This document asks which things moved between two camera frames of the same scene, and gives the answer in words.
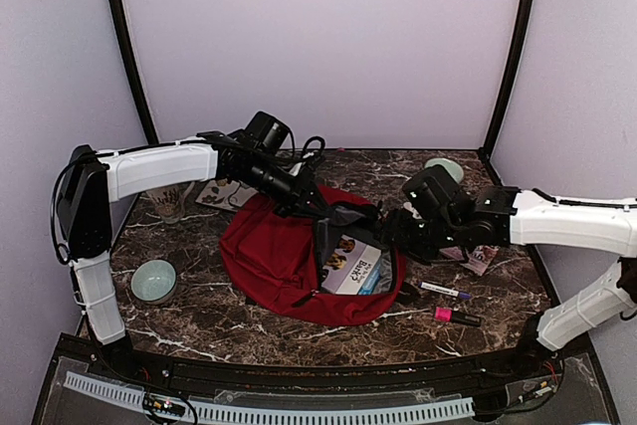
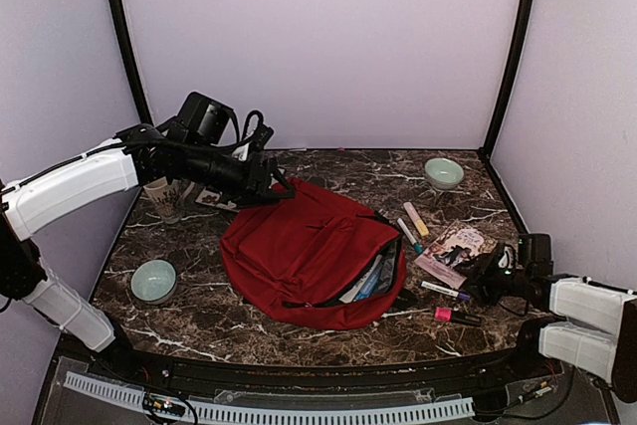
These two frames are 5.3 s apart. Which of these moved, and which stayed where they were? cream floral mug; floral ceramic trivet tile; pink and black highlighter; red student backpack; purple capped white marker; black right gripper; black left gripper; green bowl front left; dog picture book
Moved: red student backpack; dog picture book; black left gripper; black right gripper
Stayed: floral ceramic trivet tile; green bowl front left; pink and black highlighter; purple capped white marker; cream floral mug
